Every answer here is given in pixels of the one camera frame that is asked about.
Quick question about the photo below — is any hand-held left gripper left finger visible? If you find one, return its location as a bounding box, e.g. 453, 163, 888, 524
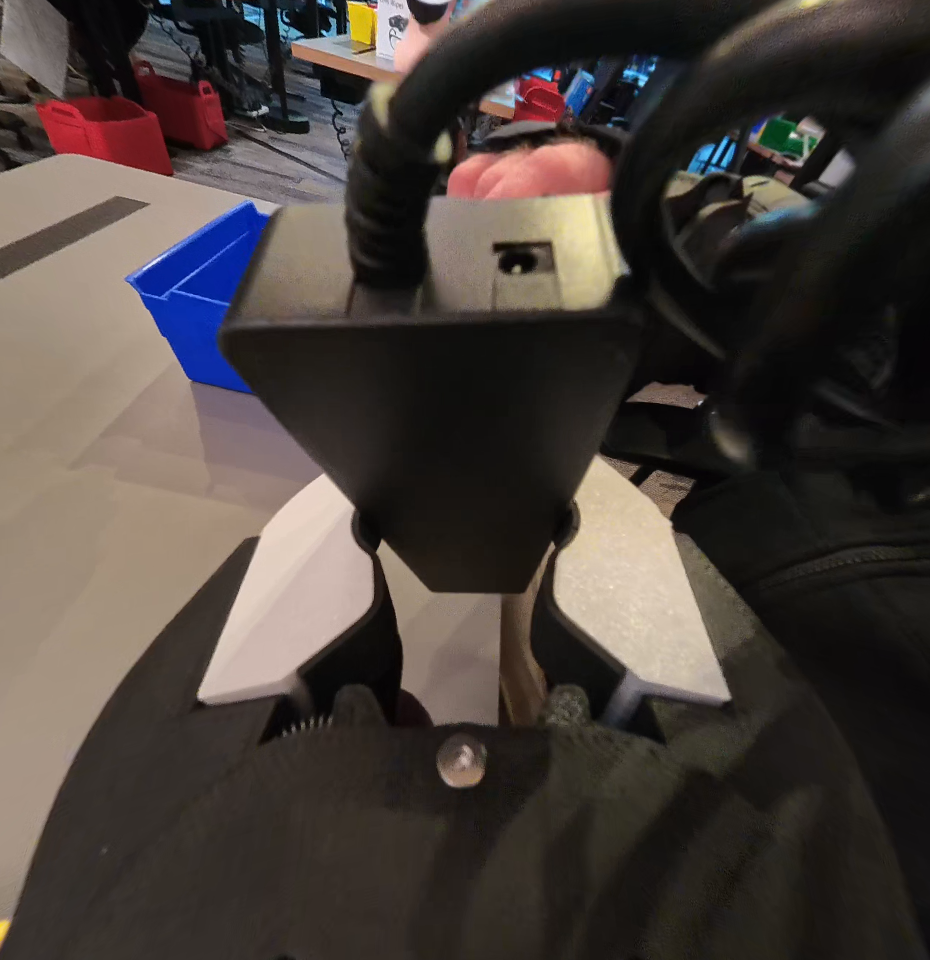
197, 468, 403, 725

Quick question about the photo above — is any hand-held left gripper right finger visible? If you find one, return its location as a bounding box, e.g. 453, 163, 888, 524
531, 457, 732, 725

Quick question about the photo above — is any thin black usb cable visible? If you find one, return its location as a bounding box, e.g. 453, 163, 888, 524
345, 0, 930, 466

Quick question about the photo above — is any long black usb hub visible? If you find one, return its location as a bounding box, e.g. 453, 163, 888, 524
219, 191, 646, 595

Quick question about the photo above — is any blue plastic bin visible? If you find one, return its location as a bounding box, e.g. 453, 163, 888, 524
125, 200, 277, 396

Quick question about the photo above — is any person's right hand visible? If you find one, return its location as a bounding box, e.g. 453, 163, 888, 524
446, 138, 616, 202

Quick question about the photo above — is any white box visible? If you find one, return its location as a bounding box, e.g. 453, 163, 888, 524
375, 0, 413, 61

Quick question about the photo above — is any person's black jacket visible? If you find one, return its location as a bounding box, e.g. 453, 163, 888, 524
671, 450, 930, 931

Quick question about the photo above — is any green plastic bin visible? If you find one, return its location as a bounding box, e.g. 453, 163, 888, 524
750, 116, 818, 159

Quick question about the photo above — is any wooden desk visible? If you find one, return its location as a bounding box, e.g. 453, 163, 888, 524
291, 33, 511, 121

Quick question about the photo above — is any black tape strip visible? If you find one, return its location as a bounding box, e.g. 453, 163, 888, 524
0, 196, 151, 290

